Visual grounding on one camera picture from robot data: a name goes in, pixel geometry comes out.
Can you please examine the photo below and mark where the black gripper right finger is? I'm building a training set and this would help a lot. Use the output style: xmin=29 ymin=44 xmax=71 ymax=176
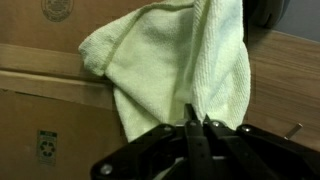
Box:
xmin=201 ymin=114 xmax=320 ymax=180

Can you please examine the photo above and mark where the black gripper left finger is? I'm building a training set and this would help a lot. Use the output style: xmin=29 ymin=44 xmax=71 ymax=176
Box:
xmin=89 ymin=103 xmax=218 ymax=180

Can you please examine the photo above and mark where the pale green towel cloth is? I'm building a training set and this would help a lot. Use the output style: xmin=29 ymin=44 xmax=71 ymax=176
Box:
xmin=78 ymin=0 xmax=252 ymax=143

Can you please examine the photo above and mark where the small metal pen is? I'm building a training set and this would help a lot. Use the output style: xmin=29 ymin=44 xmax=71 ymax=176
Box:
xmin=283 ymin=122 xmax=304 ymax=141

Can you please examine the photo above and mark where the large brown cardboard box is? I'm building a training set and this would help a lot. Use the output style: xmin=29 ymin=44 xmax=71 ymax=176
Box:
xmin=0 ymin=0 xmax=201 ymax=180

